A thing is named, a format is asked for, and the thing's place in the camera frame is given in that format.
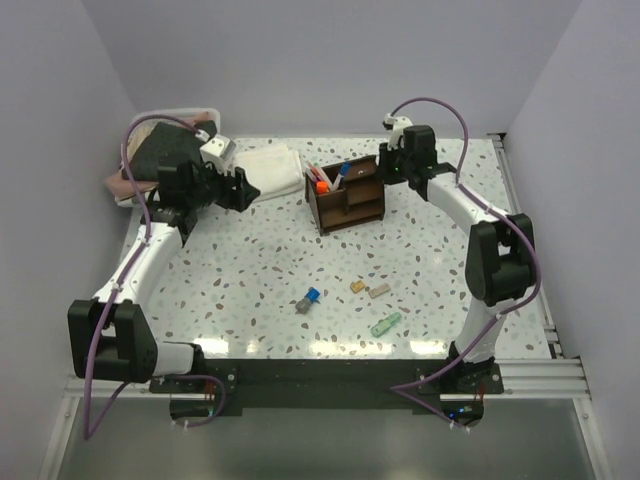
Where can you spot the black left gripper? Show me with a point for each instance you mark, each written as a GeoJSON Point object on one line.
{"type": "Point", "coordinates": [237, 199]}

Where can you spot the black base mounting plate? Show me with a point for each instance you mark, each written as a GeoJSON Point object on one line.
{"type": "Point", "coordinates": [233, 386]}

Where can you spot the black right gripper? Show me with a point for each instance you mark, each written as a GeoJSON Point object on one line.
{"type": "Point", "coordinates": [384, 157]}

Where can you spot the brown wooden desk organizer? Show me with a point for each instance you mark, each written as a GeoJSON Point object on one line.
{"type": "Point", "coordinates": [359, 199]}

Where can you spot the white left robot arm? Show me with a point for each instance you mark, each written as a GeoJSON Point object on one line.
{"type": "Point", "coordinates": [110, 336]}

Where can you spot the dark green folded cloth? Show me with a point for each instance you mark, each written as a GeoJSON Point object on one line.
{"type": "Point", "coordinates": [164, 140]}

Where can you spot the small gold eraser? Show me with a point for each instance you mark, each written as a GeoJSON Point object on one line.
{"type": "Point", "coordinates": [357, 286]}

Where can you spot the red gel pen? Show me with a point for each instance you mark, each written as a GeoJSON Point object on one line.
{"type": "Point", "coordinates": [317, 174]}

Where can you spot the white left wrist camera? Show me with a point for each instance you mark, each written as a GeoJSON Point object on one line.
{"type": "Point", "coordinates": [219, 151]}

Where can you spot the beige eraser block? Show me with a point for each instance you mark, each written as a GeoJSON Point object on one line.
{"type": "Point", "coordinates": [379, 290]}

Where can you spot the blue grey pencil sharpener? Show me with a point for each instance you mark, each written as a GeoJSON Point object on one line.
{"type": "Point", "coordinates": [304, 305]}

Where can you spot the aluminium front rail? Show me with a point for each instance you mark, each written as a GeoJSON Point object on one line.
{"type": "Point", "coordinates": [522, 379]}

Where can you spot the green transparent utility knife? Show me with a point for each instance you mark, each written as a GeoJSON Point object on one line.
{"type": "Point", "coordinates": [384, 325]}

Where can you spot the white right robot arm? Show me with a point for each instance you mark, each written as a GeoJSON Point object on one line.
{"type": "Point", "coordinates": [501, 265]}

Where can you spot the pink folded cloth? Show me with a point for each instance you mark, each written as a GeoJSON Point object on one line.
{"type": "Point", "coordinates": [123, 189]}

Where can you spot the white folded towel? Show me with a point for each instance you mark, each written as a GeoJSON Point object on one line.
{"type": "Point", "coordinates": [274, 170]}

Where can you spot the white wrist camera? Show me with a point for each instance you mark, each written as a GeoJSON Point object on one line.
{"type": "Point", "coordinates": [219, 151]}
{"type": "Point", "coordinates": [396, 126]}

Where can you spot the white plastic laundry basket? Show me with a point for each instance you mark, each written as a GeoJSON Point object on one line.
{"type": "Point", "coordinates": [185, 114]}

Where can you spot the orange black highlighter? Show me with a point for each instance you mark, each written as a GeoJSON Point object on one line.
{"type": "Point", "coordinates": [322, 187]}

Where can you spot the blue cap white marker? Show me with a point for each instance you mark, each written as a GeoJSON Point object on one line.
{"type": "Point", "coordinates": [344, 168]}

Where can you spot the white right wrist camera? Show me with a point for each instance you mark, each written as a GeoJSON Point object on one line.
{"type": "Point", "coordinates": [396, 126]}

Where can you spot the cream folded cloth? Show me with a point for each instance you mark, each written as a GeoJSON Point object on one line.
{"type": "Point", "coordinates": [136, 138]}

